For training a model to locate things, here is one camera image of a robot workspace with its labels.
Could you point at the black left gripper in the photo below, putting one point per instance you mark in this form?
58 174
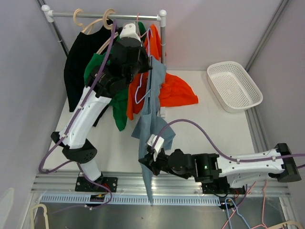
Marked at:
146 66

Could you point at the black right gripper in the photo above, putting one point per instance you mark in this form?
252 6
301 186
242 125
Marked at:
148 160

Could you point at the grey-blue t shirt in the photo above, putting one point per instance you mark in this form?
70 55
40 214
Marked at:
150 123

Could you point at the orange t shirt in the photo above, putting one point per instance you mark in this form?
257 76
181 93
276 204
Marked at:
174 92

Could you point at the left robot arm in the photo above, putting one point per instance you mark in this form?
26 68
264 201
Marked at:
104 83

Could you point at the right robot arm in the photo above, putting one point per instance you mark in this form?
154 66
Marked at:
218 173

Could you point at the green t shirt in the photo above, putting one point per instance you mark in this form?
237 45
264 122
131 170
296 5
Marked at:
119 102

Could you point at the black t shirt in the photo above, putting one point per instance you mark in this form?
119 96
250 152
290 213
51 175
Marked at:
78 58

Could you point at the beige hanger bottom right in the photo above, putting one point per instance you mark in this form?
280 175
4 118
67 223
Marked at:
285 224

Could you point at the metal clothes rack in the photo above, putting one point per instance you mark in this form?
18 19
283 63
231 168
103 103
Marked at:
162 42

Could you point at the white perforated plastic basket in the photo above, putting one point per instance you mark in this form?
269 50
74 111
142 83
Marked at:
233 87

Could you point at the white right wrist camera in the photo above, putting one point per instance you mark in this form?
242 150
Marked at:
155 144

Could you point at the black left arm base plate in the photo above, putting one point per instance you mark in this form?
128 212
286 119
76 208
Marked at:
83 185

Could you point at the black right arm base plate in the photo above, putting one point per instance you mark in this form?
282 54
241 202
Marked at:
221 189

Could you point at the white slotted cable duct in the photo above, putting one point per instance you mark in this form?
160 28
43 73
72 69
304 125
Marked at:
132 200

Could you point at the blue wire hanger on floor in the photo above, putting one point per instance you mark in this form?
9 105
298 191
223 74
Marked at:
230 201

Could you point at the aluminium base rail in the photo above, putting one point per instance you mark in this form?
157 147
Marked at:
133 184

